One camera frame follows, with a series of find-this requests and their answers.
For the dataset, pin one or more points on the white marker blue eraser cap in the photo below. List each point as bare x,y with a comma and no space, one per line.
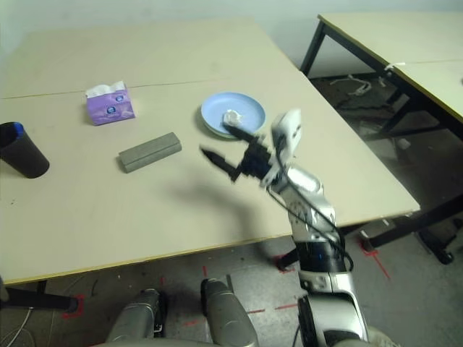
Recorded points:
17,128

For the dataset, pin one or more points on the grey robot right leg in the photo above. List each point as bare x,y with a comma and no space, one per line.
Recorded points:
229,314

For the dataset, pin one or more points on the light green plate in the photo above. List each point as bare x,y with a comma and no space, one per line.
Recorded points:
217,135

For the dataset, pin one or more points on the purple tissue box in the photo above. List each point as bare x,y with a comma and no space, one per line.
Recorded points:
110,108

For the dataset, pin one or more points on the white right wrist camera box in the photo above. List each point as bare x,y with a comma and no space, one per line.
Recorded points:
287,135

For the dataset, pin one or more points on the light blue plate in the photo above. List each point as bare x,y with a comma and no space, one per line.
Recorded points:
213,108

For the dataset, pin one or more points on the black plastic cup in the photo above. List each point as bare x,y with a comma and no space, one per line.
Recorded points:
21,155

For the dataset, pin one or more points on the white tie strip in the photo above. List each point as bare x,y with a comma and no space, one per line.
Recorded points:
396,65

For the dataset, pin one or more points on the beige table with black frame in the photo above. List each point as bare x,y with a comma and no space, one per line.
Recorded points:
380,32

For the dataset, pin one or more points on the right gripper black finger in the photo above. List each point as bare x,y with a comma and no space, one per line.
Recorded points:
220,162
244,133

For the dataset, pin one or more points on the white tissue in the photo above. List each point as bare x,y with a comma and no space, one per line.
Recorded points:
233,116

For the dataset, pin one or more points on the grey robot leg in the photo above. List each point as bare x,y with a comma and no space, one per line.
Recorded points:
229,314
139,318

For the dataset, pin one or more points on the white plastic frame scrap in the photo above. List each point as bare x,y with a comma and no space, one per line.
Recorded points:
360,88

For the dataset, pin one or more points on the grey glasses case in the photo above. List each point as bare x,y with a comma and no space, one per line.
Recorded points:
150,155

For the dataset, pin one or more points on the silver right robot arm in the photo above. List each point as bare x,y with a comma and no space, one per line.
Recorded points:
311,202

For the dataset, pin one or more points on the grey robot left leg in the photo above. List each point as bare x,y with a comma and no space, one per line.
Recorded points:
139,318

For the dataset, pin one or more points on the black table leg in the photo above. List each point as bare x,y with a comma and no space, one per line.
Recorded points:
40,300
289,258
412,224

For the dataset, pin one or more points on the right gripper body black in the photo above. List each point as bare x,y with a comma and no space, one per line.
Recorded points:
257,159

